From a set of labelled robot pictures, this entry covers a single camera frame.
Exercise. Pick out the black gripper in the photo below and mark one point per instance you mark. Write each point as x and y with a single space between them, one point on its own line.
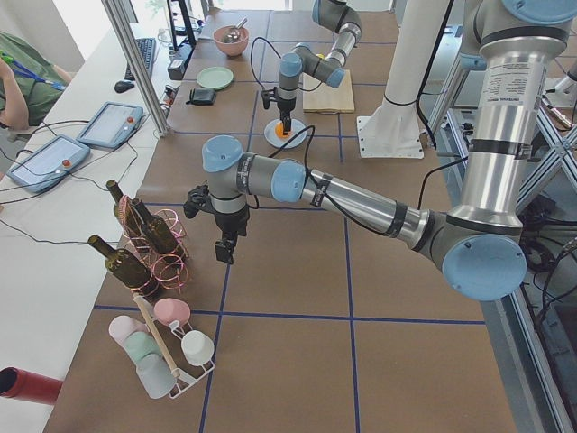
231 221
286 106

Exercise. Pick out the orange mandarin fruit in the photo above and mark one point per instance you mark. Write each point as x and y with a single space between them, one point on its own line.
281 132

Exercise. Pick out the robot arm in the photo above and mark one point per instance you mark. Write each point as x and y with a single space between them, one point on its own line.
337 17
475 244

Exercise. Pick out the light blue plate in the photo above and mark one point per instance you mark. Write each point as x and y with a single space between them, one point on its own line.
297 136

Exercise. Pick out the light green plate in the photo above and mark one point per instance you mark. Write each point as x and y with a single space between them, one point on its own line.
216 78

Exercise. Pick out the bamboo cutting board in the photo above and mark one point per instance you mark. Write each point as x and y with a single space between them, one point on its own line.
326 99

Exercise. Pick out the dark wine bottle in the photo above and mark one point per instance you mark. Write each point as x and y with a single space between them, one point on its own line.
126 267
127 216
156 230

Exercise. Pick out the dark grey folded cloth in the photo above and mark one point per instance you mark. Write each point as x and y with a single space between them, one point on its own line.
201 97

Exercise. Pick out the pink bowl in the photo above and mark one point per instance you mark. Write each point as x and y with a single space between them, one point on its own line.
231 48

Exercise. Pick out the steel ice scoop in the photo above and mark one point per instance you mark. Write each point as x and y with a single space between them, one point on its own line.
233 33

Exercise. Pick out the white cup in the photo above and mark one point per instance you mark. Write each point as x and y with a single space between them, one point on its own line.
197 347

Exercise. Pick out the mint green cup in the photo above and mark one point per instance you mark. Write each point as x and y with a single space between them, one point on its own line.
140 344

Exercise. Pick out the pale pink cup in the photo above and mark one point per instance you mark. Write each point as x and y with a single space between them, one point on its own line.
123 326

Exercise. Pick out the grey translucent cup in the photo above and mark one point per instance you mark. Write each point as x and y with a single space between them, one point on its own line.
155 376

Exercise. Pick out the far teach pendant tablet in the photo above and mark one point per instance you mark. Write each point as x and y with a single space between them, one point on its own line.
111 125

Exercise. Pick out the teach pendant tablet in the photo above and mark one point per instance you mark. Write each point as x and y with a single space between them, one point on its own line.
111 125
46 167

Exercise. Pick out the black computer mouse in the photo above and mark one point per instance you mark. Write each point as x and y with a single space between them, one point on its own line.
122 86

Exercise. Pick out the near teach pendant tablet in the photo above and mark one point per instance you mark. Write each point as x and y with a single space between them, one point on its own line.
46 167

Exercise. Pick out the red cylinder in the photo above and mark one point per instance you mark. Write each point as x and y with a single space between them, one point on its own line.
27 386

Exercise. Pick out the person in green shirt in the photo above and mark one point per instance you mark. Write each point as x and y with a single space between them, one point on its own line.
30 84

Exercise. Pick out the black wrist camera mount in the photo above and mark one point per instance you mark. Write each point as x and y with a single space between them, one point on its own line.
268 96

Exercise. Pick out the copper wire bottle rack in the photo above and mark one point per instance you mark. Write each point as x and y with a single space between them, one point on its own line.
171 272

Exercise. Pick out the white wire cup rack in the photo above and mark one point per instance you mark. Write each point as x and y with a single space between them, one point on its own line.
182 356

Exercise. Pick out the aluminium frame post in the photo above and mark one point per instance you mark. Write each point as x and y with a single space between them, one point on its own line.
120 22

